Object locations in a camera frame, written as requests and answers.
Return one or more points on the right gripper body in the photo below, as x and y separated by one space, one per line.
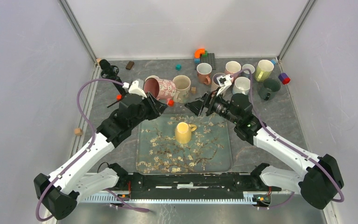
222 108

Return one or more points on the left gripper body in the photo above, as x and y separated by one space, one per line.
147 112

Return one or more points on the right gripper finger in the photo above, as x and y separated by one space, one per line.
196 107
208 102

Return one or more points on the pale pink mug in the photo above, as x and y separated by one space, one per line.
215 81

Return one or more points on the red-pink mug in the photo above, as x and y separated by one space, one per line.
161 89

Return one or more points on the light blue mug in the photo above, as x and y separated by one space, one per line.
241 85

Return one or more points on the cream and green mug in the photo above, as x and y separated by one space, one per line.
183 85

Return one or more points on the yellow mug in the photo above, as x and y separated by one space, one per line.
183 132

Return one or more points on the coral mug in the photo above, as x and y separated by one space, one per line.
203 73

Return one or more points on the light green mug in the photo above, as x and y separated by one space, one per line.
152 76

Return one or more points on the dark teal mug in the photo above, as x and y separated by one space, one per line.
269 89

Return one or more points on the blue-grey square mug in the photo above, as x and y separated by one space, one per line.
250 69

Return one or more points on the light pink hexagonal mug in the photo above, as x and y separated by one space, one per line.
232 67

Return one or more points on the yellow-green hexagonal mug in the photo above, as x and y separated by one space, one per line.
263 70

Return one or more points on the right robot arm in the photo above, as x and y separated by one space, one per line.
317 178

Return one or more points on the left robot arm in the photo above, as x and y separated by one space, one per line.
64 188

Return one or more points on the red cube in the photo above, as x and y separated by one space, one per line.
170 103

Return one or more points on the grey lego baseplate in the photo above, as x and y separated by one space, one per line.
209 59

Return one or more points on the black microphone tripod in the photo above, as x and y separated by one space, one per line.
111 72

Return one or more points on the brown block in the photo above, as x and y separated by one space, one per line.
129 65

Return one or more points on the floral teal tray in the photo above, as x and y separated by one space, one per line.
208 151

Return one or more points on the orange curved block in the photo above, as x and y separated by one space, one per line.
199 52

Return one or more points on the purple and red block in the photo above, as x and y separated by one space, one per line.
284 78

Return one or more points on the tan cube at left edge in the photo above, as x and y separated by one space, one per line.
78 132

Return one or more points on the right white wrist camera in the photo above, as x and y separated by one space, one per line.
224 83

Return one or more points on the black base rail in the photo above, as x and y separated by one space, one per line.
229 185

